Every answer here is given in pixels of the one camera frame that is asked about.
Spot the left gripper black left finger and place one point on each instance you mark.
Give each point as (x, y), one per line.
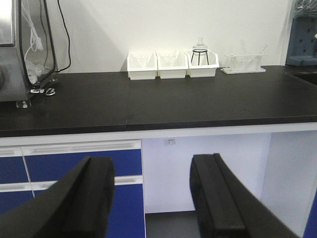
(76, 206)

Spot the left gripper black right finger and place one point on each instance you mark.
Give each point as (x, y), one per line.
(225, 208)

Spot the right white storage bin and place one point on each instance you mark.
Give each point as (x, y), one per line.
(203, 70)

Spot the white storage bin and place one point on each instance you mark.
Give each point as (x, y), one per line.
(142, 65)
(172, 64)
(203, 70)

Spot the left white storage bin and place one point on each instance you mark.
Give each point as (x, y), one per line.
(142, 65)

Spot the middle white storage bin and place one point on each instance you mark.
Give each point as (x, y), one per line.
(172, 64)

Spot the left blue white cabinet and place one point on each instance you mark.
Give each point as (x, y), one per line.
(26, 171)

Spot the blue white cabinet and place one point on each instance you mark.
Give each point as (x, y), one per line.
(26, 171)
(290, 180)

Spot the right blue white cabinet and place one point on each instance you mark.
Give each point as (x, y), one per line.
(290, 180)

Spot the small metal clip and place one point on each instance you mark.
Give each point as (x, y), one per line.
(50, 92)

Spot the steel glass-door lab appliance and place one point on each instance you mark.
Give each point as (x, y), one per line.
(27, 57)

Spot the black lab sink basin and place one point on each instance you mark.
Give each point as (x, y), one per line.
(310, 77)

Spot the round clear glass flask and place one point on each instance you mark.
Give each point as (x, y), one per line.
(200, 46)

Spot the blue pegboard drying rack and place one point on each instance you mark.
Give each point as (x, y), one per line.
(302, 47)

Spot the black wire tripod stand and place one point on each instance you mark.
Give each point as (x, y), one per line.
(200, 53)

